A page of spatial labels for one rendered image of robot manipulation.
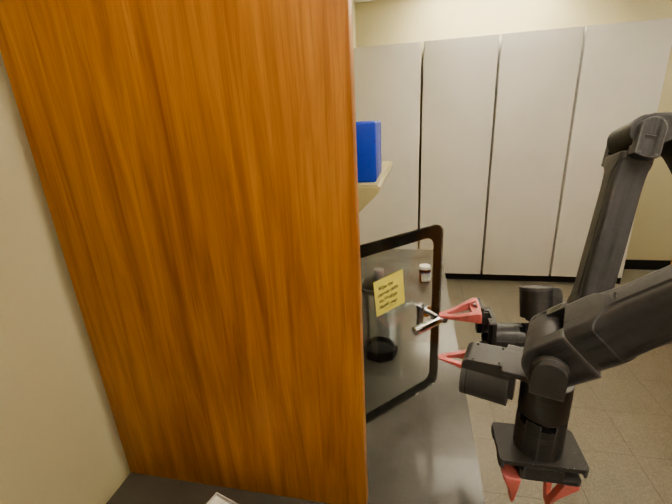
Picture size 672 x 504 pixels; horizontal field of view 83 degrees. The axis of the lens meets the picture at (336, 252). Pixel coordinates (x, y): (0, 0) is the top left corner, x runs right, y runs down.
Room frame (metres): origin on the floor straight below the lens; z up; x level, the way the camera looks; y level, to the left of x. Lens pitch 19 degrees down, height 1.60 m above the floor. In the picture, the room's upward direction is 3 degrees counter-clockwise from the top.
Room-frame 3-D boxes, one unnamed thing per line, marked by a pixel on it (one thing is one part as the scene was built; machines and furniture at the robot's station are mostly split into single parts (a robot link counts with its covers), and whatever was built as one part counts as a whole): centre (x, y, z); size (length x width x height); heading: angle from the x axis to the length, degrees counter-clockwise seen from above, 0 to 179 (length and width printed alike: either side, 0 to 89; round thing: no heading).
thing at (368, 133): (0.64, -0.03, 1.55); 0.10 x 0.10 x 0.09; 77
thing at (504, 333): (0.63, -0.31, 1.19); 0.07 x 0.07 x 0.10; 79
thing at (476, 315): (0.64, -0.24, 1.22); 0.09 x 0.07 x 0.07; 79
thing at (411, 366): (0.68, -0.10, 1.19); 0.30 x 0.01 x 0.40; 123
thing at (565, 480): (0.38, -0.26, 1.14); 0.07 x 0.07 x 0.09; 77
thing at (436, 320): (0.69, -0.18, 1.20); 0.10 x 0.05 x 0.03; 123
